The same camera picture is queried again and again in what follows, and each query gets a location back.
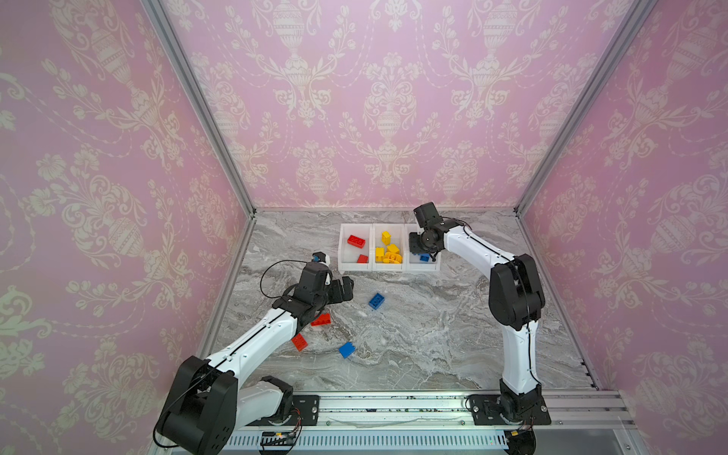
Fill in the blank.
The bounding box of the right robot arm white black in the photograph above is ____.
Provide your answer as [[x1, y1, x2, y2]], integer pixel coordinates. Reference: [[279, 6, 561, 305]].
[[409, 216, 545, 397]]

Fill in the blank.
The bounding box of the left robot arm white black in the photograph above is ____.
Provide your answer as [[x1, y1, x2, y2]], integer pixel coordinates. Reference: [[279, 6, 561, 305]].
[[152, 252, 355, 454]]

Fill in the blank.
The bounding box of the right white plastic bin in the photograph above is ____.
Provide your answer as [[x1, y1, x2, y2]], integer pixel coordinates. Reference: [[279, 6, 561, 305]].
[[403, 224, 441, 273]]

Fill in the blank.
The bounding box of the white plastic bin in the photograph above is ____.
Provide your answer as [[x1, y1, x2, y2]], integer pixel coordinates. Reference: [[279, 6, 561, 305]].
[[370, 224, 405, 272], [337, 224, 373, 272], [403, 224, 441, 273]]

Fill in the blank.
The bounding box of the left white plastic bin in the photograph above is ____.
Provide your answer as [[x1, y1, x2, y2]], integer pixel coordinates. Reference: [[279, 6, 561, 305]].
[[337, 224, 373, 272]]

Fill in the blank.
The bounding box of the middle white plastic bin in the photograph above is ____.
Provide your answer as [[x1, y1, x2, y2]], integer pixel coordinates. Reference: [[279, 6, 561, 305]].
[[370, 224, 405, 272]]

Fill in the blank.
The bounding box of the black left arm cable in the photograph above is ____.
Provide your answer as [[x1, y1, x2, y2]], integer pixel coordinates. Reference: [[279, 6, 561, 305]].
[[259, 259, 312, 300]]

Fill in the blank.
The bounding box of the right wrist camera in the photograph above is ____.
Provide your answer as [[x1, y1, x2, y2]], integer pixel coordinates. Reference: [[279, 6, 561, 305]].
[[413, 202, 444, 229]]

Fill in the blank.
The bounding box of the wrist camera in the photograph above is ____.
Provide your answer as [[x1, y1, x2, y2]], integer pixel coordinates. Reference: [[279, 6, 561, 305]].
[[312, 251, 331, 267], [413, 202, 444, 229]]

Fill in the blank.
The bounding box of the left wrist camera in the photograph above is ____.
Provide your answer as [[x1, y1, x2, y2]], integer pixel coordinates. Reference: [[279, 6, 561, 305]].
[[312, 251, 331, 267]]

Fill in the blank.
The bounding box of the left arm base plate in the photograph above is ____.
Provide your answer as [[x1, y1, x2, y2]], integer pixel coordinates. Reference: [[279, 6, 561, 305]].
[[248, 394, 320, 427]]

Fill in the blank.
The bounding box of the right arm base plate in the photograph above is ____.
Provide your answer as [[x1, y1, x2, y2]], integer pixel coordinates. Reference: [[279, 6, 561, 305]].
[[464, 394, 552, 428]]

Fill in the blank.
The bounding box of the aluminium front rail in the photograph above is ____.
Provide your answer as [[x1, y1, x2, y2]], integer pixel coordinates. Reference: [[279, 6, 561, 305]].
[[149, 389, 650, 455]]

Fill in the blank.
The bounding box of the aluminium corner post left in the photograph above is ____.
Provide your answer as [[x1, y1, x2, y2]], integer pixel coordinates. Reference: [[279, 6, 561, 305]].
[[140, 0, 256, 218]]

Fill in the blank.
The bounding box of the aluminium corner post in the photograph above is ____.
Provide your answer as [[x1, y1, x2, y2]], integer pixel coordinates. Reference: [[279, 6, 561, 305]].
[[514, 0, 657, 220], [140, 0, 256, 218]]

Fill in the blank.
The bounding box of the aluminium corner post right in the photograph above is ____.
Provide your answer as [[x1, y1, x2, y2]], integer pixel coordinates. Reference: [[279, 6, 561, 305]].
[[514, 0, 657, 220]]

